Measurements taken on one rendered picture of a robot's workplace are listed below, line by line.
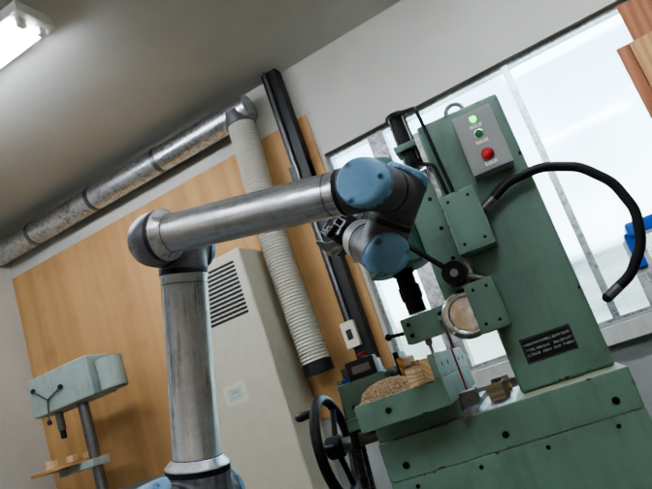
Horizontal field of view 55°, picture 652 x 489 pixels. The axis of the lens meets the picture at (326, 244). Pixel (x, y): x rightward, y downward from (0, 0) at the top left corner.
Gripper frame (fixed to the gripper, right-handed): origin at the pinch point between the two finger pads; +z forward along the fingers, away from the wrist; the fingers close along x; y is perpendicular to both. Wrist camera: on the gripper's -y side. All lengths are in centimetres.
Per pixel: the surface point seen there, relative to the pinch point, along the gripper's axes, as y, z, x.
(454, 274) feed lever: -25.6, -15.3, -4.2
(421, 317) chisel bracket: -31.4, -3.2, 9.9
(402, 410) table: -22.2, -31.4, 27.5
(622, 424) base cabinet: -58, -50, 5
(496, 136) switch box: -18.7, -10.4, -38.0
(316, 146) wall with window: -33, 179, -29
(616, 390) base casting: -54, -47, 0
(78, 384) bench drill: 11, 187, 145
